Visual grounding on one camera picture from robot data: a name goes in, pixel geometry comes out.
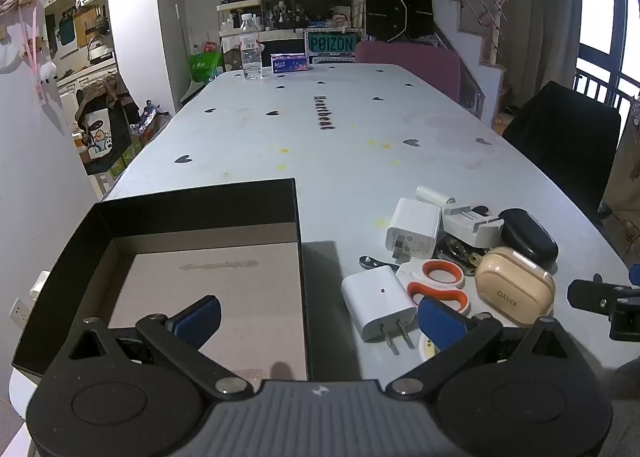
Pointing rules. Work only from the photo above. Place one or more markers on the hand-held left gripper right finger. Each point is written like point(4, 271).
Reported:
point(442, 324)

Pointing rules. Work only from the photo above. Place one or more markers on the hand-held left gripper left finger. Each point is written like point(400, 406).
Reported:
point(197, 319)

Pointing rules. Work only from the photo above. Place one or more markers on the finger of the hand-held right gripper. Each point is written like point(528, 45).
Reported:
point(592, 296)

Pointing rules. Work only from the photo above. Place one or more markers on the round white tape measure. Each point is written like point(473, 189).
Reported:
point(429, 348)

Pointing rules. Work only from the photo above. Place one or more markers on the orange white scissors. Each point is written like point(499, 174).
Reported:
point(415, 288)

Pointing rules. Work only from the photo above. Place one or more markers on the white plug charger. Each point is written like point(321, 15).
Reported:
point(375, 297)

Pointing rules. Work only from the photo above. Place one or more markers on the dark smart watch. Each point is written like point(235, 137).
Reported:
point(452, 248)

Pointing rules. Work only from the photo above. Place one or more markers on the beige earbud case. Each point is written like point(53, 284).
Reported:
point(515, 287)

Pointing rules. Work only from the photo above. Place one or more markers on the black earbud case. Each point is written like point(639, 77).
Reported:
point(527, 234)

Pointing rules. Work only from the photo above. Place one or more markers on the small metal pliers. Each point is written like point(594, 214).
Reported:
point(370, 262)

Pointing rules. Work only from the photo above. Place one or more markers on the white cube charger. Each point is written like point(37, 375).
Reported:
point(414, 224)

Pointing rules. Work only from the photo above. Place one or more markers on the black cardboard box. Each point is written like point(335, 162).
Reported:
point(200, 207)

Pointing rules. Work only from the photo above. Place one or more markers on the small white cylinder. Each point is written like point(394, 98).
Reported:
point(431, 195)

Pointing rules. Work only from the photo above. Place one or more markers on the black chair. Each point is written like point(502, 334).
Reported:
point(565, 137)

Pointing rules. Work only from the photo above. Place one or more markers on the colourful carton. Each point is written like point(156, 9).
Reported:
point(147, 122)

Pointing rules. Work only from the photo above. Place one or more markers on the cartoon tote bag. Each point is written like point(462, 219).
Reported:
point(102, 137)

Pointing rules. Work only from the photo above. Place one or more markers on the brown jacket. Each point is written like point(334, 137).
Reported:
point(107, 92)

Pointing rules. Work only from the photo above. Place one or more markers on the green plastic bag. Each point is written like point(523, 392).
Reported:
point(205, 66)

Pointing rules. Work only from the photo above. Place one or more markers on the pink chair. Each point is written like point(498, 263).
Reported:
point(415, 62)

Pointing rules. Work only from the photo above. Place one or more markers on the clear water bottle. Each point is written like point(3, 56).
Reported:
point(251, 57)

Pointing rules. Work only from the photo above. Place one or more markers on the purple tissue pack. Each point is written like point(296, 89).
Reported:
point(289, 63)

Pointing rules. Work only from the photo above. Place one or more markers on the metal kettle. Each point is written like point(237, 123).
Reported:
point(97, 47)

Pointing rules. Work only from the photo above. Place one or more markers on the white plush toy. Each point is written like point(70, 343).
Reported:
point(48, 70)

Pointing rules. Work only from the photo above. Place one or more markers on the glass balcony door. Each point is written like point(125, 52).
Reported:
point(600, 2)

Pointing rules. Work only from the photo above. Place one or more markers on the teal lettered sign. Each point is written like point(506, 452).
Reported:
point(331, 43)

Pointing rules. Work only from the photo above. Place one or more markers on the white shelf rack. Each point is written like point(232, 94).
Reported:
point(240, 3)

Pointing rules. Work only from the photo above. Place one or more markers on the white wall socket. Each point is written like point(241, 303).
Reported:
point(20, 311)

